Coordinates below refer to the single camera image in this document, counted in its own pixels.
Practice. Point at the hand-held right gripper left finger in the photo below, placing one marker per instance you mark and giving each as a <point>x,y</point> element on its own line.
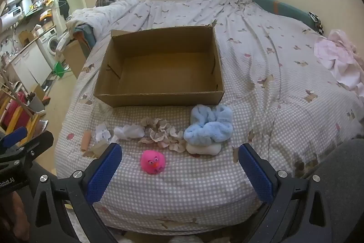
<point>103,171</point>

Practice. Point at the teal pillow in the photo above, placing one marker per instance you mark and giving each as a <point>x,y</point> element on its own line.
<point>278,6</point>

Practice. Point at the grey bin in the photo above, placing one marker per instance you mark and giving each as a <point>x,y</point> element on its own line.
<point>37,104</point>

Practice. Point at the teal orange cloth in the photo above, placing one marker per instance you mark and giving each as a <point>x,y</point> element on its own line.
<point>85,35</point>

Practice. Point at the white water heater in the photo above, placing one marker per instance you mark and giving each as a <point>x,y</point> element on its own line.
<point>7,21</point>

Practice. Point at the red suitcase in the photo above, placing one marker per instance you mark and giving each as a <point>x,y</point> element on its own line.
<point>12,115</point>

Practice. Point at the green dustpan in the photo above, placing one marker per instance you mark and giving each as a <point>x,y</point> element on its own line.
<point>60,68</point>

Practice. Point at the pink plush chick toy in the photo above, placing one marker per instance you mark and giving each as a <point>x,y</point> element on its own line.
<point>152,162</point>

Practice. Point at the tall brown cardboard box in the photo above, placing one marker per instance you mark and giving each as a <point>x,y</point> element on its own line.
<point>74,58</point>

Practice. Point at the white washing machine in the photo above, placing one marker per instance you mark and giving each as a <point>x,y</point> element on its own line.
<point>51,45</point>

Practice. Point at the beige ruffled scrunchie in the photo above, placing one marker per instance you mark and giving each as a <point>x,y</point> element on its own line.
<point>162,134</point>

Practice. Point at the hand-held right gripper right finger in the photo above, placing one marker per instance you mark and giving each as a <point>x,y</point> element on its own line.
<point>256,177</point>

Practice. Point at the white counter cabinet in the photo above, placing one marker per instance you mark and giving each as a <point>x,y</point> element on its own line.
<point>31,63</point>

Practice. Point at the cream plush roll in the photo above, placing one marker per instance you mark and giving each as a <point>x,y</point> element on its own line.
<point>204,149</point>

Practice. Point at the pink garment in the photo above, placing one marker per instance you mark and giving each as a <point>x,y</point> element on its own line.
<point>341,52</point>

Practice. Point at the blue fluffy scrunchie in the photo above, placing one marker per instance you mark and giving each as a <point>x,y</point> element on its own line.
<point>207,132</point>

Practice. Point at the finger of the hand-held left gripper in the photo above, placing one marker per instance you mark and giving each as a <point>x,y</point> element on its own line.
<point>14,136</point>
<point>37,143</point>

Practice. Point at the black white patterned cloth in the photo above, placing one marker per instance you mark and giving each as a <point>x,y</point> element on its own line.
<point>316,21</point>

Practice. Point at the white printed quilt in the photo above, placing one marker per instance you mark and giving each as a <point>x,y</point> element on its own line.
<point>105,15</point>

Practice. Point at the sheer white scrunchie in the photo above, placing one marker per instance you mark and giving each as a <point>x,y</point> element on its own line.
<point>102,133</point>

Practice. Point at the white ruffled scrunchie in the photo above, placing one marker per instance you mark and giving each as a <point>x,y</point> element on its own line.
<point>128,132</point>

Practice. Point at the black hanging bag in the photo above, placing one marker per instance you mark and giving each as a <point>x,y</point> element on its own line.
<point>64,6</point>

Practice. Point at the peach foam cylinder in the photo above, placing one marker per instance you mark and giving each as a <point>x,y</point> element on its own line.
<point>85,140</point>

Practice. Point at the beige card piece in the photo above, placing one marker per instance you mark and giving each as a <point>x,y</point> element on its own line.
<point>98,149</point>

